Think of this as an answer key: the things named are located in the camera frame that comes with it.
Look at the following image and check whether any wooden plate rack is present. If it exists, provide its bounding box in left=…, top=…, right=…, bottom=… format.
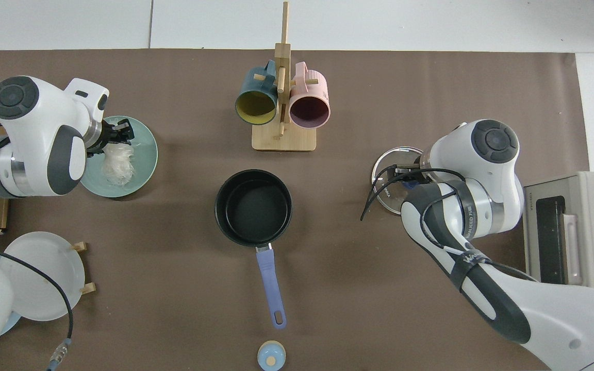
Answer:
left=70, top=241, right=96, bottom=295

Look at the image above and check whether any pink ribbed cup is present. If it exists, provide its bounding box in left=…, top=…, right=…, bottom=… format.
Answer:
left=289, top=61, right=331, bottom=128

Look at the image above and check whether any black pot with blue handle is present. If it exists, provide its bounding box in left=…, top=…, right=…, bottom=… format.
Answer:
left=214, top=169, right=293, bottom=330

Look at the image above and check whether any small blue round thing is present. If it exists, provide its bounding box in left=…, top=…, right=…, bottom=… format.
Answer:
left=257, top=341, right=286, bottom=371

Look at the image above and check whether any dark teal cup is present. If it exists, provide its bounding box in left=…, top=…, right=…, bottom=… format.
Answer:
left=235, top=60, right=279, bottom=125

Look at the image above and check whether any light blue plate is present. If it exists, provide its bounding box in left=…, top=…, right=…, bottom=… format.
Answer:
left=2, top=311, right=22, bottom=334

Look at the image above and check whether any wooden cup stand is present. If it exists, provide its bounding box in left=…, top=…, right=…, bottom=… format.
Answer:
left=252, top=1, right=317, bottom=152

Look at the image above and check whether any white plate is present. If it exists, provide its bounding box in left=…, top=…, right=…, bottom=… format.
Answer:
left=0, top=231, right=86, bottom=321

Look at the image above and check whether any glass lid with blue knob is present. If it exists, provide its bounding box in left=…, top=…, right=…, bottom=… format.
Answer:
left=372, top=147, right=432, bottom=215

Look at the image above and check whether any white vermicelli bundle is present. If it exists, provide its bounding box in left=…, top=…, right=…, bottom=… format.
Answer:
left=102, top=143, right=137, bottom=187

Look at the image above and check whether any brown table cloth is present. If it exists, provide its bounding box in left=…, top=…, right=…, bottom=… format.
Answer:
left=0, top=49, right=589, bottom=371

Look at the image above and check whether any pale green plate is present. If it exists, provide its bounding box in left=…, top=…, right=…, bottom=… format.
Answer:
left=80, top=115, right=158, bottom=198

